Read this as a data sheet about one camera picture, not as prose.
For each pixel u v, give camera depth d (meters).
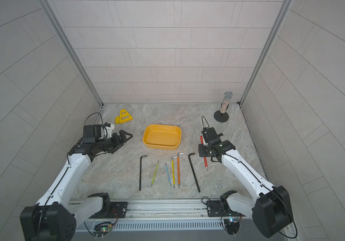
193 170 0.83
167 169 0.84
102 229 0.65
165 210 0.72
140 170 0.83
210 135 0.63
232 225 0.68
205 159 0.78
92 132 0.59
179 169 0.85
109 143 0.66
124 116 1.08
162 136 0.97
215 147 0.55
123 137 0.69
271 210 0.38
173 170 0.83
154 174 0.82
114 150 0.70
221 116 1.07
